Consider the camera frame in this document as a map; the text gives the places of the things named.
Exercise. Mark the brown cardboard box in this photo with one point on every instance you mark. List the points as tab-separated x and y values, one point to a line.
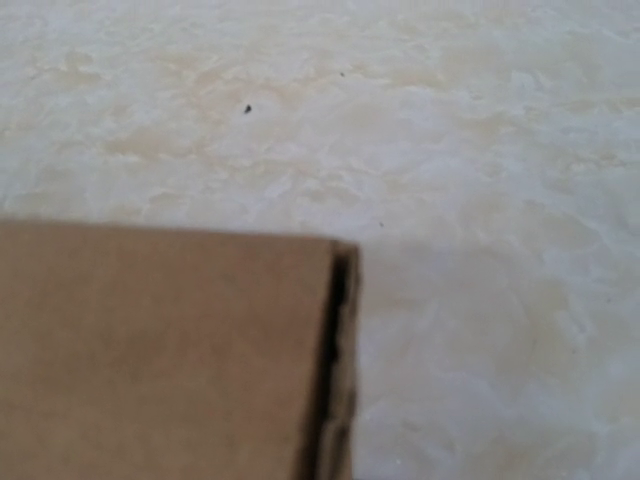
150	353

